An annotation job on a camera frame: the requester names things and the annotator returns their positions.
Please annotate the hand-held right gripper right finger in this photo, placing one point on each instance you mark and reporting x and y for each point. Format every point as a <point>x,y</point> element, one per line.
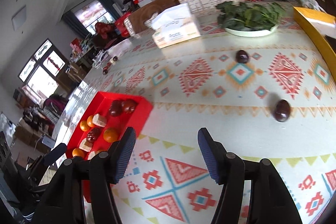
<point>207,155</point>

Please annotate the wooden chair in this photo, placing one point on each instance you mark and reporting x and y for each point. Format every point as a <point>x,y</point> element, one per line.
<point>147,14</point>

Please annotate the yellow cardboard box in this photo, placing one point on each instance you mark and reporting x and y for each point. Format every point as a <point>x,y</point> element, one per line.
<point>315,27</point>

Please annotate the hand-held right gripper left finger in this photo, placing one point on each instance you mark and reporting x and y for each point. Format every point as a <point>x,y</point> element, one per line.
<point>126,153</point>

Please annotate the white tissue box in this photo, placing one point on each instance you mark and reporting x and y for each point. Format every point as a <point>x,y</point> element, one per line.
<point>176,27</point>

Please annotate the orange tangerine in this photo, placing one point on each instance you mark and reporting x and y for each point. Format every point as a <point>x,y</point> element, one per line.
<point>78,152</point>
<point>110,134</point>
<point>100,151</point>
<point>84,125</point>
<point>90,121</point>

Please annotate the window with red decorations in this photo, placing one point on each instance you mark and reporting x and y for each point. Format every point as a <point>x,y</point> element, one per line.
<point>42,64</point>

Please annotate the red gift box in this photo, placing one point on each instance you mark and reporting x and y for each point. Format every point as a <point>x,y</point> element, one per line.
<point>121,24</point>

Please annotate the wrinkled red date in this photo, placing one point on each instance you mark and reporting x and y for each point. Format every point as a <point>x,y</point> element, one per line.
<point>94,134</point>

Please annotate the cardboard boxes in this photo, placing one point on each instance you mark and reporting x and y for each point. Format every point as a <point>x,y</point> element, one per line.
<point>31,133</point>

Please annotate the curtained window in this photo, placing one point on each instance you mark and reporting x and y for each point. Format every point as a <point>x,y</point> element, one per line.
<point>92,14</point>

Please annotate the plate of green leaves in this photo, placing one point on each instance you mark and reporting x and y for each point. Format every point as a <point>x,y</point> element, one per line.
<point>249,18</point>

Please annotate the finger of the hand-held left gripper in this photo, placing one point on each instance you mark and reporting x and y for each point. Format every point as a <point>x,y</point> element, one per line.
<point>55,153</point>

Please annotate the pile of clothes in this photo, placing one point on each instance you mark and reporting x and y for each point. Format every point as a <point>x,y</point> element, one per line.
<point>51,107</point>

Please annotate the dark date far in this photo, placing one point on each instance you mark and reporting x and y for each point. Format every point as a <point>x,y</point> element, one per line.
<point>241,56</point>

